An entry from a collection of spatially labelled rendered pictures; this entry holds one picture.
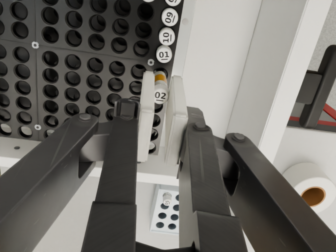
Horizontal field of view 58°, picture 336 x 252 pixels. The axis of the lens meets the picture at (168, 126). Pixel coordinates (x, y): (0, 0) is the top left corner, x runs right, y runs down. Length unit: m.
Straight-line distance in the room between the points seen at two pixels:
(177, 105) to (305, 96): 0.15
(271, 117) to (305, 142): 0.24
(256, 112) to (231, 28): 0.09
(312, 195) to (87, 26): 0.41
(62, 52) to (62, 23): 0.02
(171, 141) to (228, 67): 0.19
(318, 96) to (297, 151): 0.22
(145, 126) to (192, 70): 0.18
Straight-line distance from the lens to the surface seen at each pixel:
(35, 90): 0.28
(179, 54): 0.31
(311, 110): 0.29
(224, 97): 0.34
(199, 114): 0.18
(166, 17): 0.24
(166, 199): 0.44
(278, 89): 0.25
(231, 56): 0.33
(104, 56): 0.26
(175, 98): 0.17
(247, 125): 0.30
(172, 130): 0.15
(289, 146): 0.49
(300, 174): 0.49
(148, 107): 0.15
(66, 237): 0.58
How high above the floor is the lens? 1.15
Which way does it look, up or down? 64 degrees down
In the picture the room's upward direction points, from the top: 176 degrees clockwise
